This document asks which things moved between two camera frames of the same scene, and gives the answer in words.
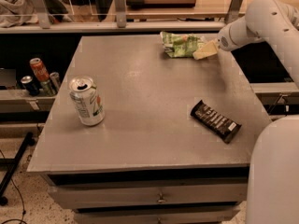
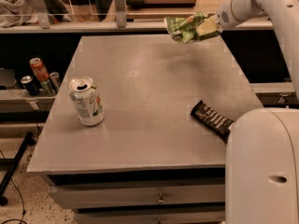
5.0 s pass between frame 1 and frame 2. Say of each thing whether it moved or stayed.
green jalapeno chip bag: moved
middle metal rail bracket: stayed
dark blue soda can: stayed
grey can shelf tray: stayed
